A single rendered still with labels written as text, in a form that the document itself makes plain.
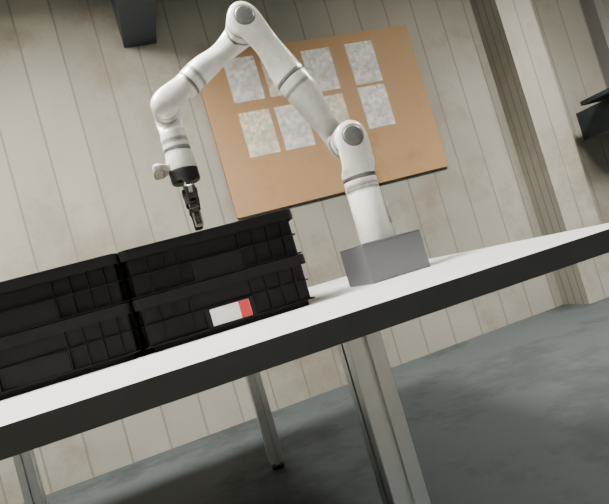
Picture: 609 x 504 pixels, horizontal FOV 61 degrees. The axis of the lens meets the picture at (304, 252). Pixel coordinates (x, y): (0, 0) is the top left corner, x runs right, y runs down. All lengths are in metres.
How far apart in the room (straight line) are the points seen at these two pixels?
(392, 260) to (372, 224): 0.11
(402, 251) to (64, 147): 2.47
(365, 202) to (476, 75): 2.99
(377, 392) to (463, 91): 3.47
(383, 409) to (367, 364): 0.08
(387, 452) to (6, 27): 3.33
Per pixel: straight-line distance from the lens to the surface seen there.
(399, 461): 0.90
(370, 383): 0.85
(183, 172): 1.34
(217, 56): 1.48
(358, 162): 1.38
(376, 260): 1.30
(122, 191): 3.29
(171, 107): 1.38
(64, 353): 1.18
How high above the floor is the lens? 0.78
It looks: 2 degrees up
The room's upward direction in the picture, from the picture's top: 16 degrees counter-clockwise
